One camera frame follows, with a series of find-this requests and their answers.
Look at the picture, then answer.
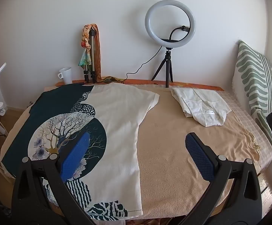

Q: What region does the beige blanket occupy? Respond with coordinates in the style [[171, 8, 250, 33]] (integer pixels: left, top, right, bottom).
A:
[[0, 84, 261, 219]]

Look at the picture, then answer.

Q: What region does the white ring light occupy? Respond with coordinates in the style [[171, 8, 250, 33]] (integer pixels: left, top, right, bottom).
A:
[[145, 0, 196, 44]]

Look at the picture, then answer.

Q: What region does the black power cable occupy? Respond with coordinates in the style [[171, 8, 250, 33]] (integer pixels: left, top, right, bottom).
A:
[[98, 46, 162, 83]]

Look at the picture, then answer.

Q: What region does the green striped pillow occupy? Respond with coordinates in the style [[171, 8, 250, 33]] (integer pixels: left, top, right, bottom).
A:
[[231, 40, 272, 176]]

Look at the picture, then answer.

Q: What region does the white folded shirt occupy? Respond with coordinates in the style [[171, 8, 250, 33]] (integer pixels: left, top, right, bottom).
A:
[[171, 87, 232, 127]]

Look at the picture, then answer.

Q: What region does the orange patterned scarf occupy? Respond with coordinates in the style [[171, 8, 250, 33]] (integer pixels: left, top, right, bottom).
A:
[[92, 23, 125, 83]]

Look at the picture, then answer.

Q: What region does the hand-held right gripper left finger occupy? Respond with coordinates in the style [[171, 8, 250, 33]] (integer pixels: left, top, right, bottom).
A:
[[11, 132, 96, 225]]

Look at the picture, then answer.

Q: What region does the beige checked cloth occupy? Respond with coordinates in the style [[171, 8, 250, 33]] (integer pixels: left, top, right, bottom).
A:
[[221, 90, 272, 181]]

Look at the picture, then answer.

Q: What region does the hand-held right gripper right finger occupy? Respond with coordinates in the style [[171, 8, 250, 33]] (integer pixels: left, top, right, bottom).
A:
[[185, 132, 263, 225]]

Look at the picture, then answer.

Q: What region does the colourful knotted scarf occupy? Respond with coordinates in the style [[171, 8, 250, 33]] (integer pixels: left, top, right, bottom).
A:
[[78, 24, 93, 66]]

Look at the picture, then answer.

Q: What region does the silver folded tripod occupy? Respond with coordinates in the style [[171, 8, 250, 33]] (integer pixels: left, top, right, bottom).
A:
[[83, 28, 98, 83]]

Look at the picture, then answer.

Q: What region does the white mug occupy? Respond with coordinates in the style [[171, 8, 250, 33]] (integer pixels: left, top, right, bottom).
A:
[[57, 67, 73, 85]]

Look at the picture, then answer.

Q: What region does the cream and teal printed t-shirt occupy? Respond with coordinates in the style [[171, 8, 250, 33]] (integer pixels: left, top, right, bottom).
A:
[[0, 82, 160, 221]]

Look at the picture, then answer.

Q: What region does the orange patterned tablecloth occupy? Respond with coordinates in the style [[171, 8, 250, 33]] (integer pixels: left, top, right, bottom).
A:
[[55, 78, 224, 92]]

